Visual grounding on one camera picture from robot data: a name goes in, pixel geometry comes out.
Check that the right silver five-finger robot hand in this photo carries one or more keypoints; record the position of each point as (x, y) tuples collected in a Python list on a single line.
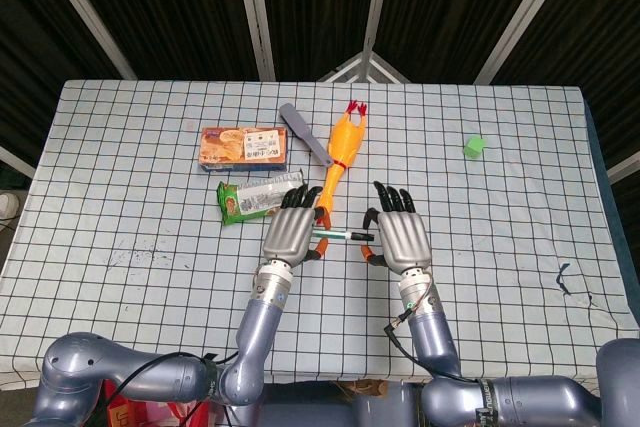
[(402, 239)]

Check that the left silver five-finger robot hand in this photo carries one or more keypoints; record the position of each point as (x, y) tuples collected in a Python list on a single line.
[(287, 234)]

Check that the green white marker pen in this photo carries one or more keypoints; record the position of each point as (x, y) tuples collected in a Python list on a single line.
[(332, 234)]

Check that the green snack packet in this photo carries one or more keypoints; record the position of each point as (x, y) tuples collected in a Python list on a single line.
[(247, 199)]

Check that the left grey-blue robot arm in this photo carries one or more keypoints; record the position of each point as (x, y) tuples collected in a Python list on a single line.
[(255, 327)]

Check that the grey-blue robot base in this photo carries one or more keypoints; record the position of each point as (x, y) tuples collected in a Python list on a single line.
[(325, 412)]

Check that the orange biscuit box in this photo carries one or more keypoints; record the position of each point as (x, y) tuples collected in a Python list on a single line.
[(240, 149)]

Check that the yellow rubber chicken toy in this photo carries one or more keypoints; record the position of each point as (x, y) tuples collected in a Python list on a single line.
[(345, 139)]

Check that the green cube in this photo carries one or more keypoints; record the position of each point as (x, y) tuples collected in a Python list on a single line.
[(473, 147)]

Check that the grey plastic spatula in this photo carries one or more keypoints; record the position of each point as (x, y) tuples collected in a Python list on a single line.
[(292, 117)]

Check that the white black checkered tablecloth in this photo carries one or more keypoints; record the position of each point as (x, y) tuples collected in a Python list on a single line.
[(150, 272)]

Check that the brown crumpled paper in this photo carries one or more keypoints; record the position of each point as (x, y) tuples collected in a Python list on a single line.
[(365, 388)]

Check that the red plastic bag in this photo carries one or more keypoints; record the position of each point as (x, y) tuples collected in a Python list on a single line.
[(150, 409)]

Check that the white triangular frame brace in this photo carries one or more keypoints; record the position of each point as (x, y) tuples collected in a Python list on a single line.
[(345, 67)]

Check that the white metal frame beam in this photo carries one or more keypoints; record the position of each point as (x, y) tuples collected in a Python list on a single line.
[(255, 12), (525, 17), (375, 2), (85, 7)]

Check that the short white frame beam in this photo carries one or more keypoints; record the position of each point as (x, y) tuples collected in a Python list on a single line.
[(625, 167), (15, 162)]

